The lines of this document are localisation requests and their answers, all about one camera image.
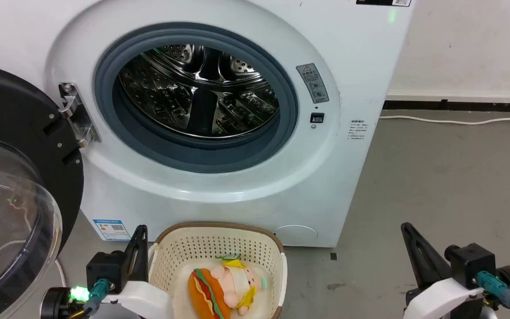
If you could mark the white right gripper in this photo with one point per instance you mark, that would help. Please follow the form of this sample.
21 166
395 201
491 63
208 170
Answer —
445 297

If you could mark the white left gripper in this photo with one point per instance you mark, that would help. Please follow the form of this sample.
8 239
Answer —
142 297

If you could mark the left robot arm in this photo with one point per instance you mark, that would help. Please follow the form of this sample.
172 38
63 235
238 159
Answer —
56 303

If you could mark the white front-load washing machine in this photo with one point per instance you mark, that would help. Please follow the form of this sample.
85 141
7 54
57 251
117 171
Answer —
361 53

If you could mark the blue energy label sticker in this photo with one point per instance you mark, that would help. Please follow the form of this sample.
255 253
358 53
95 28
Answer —
111 229

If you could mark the cream perforated laundry basket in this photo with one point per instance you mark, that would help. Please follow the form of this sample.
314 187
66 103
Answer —
179 248

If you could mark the hot dog plush toy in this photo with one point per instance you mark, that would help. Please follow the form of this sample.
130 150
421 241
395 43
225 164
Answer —
204 294

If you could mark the pink doll with yellow scarf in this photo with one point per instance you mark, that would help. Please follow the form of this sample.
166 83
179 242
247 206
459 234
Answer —
237 281

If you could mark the round drain filter cover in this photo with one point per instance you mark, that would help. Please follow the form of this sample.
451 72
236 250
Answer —
296 235

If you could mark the small text label sticker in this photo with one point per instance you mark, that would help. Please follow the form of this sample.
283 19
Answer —
357 130

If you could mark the chrome door hinge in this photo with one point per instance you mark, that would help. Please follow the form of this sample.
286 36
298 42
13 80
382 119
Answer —
76 116

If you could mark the black baseboard strip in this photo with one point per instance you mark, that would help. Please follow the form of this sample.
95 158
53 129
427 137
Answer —
458 106

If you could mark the grey rubber door gasket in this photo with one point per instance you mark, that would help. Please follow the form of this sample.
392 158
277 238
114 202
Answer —
104 84

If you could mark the black washer door, clear glass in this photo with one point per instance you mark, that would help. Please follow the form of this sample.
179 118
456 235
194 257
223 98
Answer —
11 133

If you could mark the black door latch socket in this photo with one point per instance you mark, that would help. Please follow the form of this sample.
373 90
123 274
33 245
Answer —
317 118

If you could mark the stainless steel washer drum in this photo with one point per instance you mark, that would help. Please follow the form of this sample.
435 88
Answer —
202 88

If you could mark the grey warning sticker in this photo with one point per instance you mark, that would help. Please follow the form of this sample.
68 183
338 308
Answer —
312 83

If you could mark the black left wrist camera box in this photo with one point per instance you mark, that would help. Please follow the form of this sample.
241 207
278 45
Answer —
104 266

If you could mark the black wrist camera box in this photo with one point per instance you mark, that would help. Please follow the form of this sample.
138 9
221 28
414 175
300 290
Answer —
104 266
469 261

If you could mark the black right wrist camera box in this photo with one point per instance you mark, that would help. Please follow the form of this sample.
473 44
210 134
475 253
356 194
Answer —
469 261

